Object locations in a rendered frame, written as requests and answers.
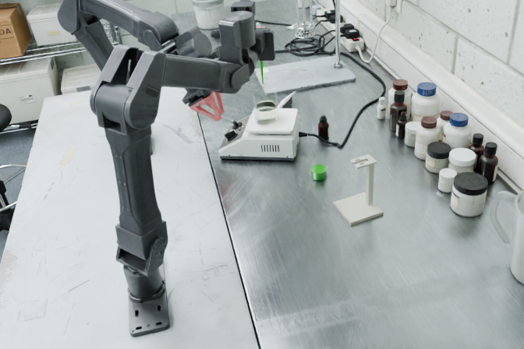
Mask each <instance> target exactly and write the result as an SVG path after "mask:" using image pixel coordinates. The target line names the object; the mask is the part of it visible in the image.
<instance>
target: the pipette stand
mask: <svg viewBox="0 0 524 349"><path fill-rule="evenodd" d="M365 160H366V162H361V161H365ZM359 162H361V163H359ZM350 163H351V164H356V163H358V164H356V165H355V168H356V169H360V168H362V167H366V193H365V192H363V193H360V194H357V195H354V196H350V197H348V198H345V199H341V200H338V201H335V202H333V205H334V206H335V208H336V209H337V210H338V211H339V212H340V214H341V215H342V216H343V217H344V218H345V219H346V220H347V221H348V222H349V224H350V225H353V224H357V223H359V222H362V221H365V220H369V219H371V218H374V217H378V216H380V215H383V214H384V211H383V210H382V209H381V208H380V207H379V206H378V205H377V204H376V203H375V202H374V201H373V193H374V165H375V164H376V163H377V162H376V161H375V159H373V158H372V157H371V156H370V155H369V154H368V155H366V156H362V157H358V158H355V159H352V160H350Z"/></svg>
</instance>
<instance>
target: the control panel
mask: <svg viewBox="0 0 524 349"><path fill-rule="evenodd" d="M249 118H250V116H248V117H246V118H244V119H243V120H241V121H239V122H242V127H239V128H237V129H236V130H235V131H236V132H237V133H238V135H237V137H235V138H234V139H233V140H231V141H228V140H227V139H226V137H225V138H224V139H223V142H222V144H221V146H220V149H221V148H222V147H224V146H227V145H228V144H230V143H233V142H235V141H236V140H237V139H240V138H242V136H243V133H244V130H245V128H246V125H247V122H248V121H249ZM237 123H238V122H237ZM232 127H233V125H231V126H229V127H228V131H227V132H229V131H231V130H232ZM240 129H241V130H240ZM239 130H240V131H239Z"/></svg>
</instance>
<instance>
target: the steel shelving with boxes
mask: <svg viewBox="0 0 524 349"><path fill-rule="evenodd" d="M61 4H62V3H55V4H48V5H36V6H34V7H33V8H32V9H31V11H30V12H29V14H28V15H27V19H26V17H25V14H24V12H23V9H22V7H21V5H20V4H19V3H2V4H0V104H3V105H5V106H6V107H7V108H8V109H9V110H10V112H11V114H12V120H11V122H10V123H9V124H10V125H11V124H14V125H15V123H18V124H19V122H28V121H33V120H34V121H35V120H38V121H39V118H40V115H41V110H42V107H43V103H44V99H45V98H46V97H54V96H59V95H64V94H69V93H78V92H83V91H88V90H92V89H93V88H94V85H95V84H96V82H97V80H98V78H99V76H100V74H101V70H100V69H99V68H98V67H97V64H96V63H95V64H90V65H82V66H77V67H72V68H67V69H64V70H63V74H62V85H61V82H60V79H59V75H58V70H57V66H56V63H55V56H58V55H59V54H60V53H62V52H66V51H72V50H74V51H75V50H78V49H83V48H81V47H80V48H76V49H72V48H71V49H70V50H68V48H67V50H65V51H63V50H62V51H59V50H58V51H56V52H53V51H47V50H46V51H45V52H39V53H38V52H37V53H33V54H30V53H29V54H28V55H23V53H24V52H27V51H25V50H26V48H28V47H27V46H30V45H32V46H33V45H35V44H34V43H33V44H30V41H31V40H34V41H35V40H36V42H37V43H36V44H37V45H38V46H41V45H44V46H45V45H48V44H56V45H57V44H60V45H59V46H54V47H52V46H51V47H49V48H56V47H59V48H60V46H66V45H68V46H69V45H72V47H73V44H74V43H73V41H76V40H77V39H76V37H75V35H71V33H69V32H67V31H65V30H64V29H63V28H62V27H61V25H60V24H59V22H58V17H57V13H58V10H59V7H60V5H61ZM27 20H28V23H30V26H31V29H32V31H33V34H31V33H30V29H29V26H28V23H27ZM103 24H104V25H105V24H106V26H104V25H103ZM102 25H103V26H104V27H106V28H104V29H109V28H110V29H111V34H112V37H111V38H110V33H109V40H110V39H113V43H111V44H113V45H114V46H113V47H114V48H115V46H116V45H118V44H122V45H123V43H122V37H121V34H120V30H119V26H116V25H115V24H113V23H110V22H108V23H102ZM107 25H109V26H107ZM107 27H109V28H107ZM115 31H116V32H115ZM106 34H107V33H106ZM116 34H117V36H116ZM33 35H34V36H33ZM31 38H35V39H31ZM117 38H118V39H117ZM66 42H72V44H64V45H61V43H66ZM75 44H80V45H81V43H77V41H76V43H75ZM40 49H45V48H39V49H33V50H31V49H30V50H29V52H30V51H35V50H38V51H39V50H40ZM47 49H48V48H47ZM82 51H83V50H79V51H75V52H66V53H65V54H60V55H67V54H72V53H77V52H82ZM84 51H87V49H86V50H84ZM57 52H60V53H58V54H56V55H54V53H57Z"/></svg>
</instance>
